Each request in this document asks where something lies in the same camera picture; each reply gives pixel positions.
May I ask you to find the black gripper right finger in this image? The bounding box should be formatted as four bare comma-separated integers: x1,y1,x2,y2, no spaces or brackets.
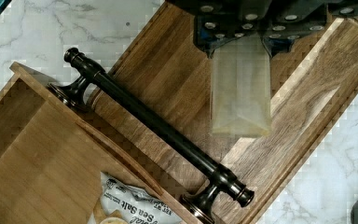
262,0,327,57

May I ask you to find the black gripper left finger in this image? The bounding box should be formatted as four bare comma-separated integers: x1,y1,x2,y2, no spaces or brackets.
193,0,273,59

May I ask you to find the wooden cutting board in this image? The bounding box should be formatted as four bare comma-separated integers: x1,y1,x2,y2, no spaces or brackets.
87,1,358,224

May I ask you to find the sea salt snack bag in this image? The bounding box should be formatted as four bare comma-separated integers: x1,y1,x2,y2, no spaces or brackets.
87,173,183,224

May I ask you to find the wooden drawer box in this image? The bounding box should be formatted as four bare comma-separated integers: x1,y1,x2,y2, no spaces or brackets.
0,63,200,224

